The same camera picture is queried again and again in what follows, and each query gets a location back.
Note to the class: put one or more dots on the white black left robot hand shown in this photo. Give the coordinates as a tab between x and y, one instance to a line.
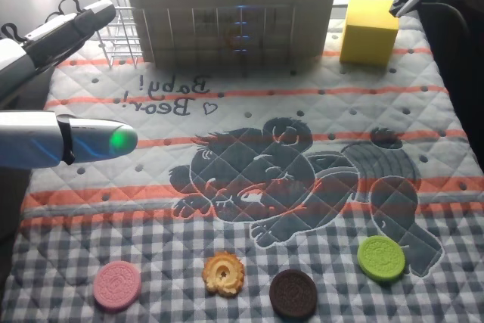
68	31

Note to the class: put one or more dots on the yellow butter cookie toy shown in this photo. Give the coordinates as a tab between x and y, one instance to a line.
223	274

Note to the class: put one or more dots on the green sandwich cookie toy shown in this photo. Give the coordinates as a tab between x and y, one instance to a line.
381	258

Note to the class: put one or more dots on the grey bear print quilt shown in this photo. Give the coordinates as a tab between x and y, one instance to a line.
242	232

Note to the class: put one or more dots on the brown sandwich cookie toy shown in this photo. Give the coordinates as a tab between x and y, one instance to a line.
293	294

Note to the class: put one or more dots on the yellow cube block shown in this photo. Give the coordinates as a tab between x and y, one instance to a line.
368	35

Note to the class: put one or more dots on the pink sandwich cookie toy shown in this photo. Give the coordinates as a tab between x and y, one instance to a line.
117	287

